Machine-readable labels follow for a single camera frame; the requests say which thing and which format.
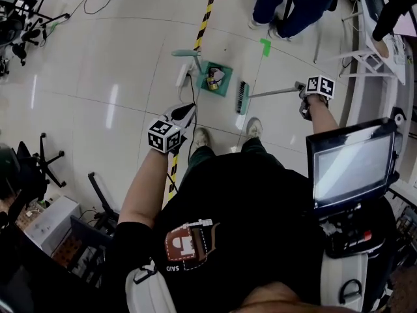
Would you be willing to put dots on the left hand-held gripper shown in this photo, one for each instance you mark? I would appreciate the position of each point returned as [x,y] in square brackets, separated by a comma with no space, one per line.
[164,137]

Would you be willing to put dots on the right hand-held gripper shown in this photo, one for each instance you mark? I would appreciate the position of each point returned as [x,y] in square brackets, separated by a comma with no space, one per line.
[321,86]

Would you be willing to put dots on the yellow and purple can trash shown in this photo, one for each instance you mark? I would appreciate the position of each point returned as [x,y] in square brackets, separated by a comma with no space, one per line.
[212,83]

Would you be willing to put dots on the person's right forearm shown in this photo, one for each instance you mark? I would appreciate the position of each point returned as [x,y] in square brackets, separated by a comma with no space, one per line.
[321,116]

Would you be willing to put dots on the person's left forearm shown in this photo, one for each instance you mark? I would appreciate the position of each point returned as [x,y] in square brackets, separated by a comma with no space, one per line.
[143,191]

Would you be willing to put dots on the person's left beige shoe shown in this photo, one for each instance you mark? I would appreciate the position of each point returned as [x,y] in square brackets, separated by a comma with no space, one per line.
[201,137]

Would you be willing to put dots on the person's beige shoe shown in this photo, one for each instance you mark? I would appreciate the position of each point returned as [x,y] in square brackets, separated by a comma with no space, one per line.
[201,137]
[254,127]

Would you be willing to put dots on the white power strip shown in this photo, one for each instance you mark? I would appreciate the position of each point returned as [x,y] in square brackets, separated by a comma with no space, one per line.
[182,75]

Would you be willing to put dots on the person's dark trousers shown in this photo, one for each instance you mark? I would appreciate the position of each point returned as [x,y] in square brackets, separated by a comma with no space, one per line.
[208,156]

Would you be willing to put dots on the green floor tape mark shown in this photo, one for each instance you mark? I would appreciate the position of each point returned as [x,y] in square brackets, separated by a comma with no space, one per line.
[266,46]

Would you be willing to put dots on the person's right beige shoe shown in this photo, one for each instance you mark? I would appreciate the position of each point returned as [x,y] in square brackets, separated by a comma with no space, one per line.
[254,127]

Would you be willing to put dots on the white folding table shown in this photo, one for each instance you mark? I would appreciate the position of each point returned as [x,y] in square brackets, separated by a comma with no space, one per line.
[365,54]

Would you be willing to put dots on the black chest monitor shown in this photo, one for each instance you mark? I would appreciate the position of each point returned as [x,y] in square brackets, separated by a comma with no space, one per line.
[353,165]

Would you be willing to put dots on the yellow and black floor tape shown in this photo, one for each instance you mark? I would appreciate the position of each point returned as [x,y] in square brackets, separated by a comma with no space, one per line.
[205,18]

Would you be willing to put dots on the white tape roll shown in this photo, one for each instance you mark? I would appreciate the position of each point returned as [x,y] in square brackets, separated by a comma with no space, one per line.
[399,118]

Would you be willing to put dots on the black metal stand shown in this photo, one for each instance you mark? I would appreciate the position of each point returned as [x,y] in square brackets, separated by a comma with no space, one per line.
[102,197]

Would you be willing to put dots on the person's black shirt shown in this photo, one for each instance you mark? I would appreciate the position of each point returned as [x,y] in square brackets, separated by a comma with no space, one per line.
[244,227]

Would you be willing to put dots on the black device with red button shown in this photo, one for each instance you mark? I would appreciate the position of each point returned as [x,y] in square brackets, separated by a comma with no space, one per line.
[352,236]

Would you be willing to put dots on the black crate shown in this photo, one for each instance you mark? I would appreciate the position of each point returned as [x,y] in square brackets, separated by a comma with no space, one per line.
[91,249]

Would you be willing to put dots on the black office chair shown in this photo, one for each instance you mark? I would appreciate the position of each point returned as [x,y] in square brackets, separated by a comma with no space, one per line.
[29,171]
[23,28]

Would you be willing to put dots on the white box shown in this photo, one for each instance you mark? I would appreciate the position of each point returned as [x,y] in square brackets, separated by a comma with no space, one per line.
[53,223]

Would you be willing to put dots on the person's head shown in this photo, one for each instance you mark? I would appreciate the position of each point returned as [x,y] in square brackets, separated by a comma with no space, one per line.
[277,300]

